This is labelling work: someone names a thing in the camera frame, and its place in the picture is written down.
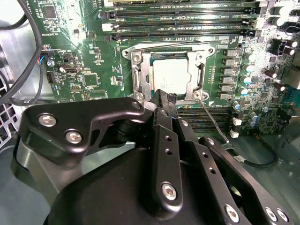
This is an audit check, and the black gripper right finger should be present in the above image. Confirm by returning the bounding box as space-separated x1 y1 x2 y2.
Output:
168 93 296 225

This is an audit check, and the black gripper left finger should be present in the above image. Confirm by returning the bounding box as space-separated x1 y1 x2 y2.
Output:
10 89 185 218

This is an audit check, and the metal socket cover frame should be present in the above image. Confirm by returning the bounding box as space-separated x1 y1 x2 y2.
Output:
131 50 207 102

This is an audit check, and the metal wire locking lever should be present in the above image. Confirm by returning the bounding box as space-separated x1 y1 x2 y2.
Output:
198 98 231 144
132 41 214 52

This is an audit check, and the silver CPU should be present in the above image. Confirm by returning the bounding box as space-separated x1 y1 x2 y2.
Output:
151 55 192 95

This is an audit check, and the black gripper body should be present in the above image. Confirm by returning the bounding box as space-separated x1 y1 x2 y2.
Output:
46 148 188 225

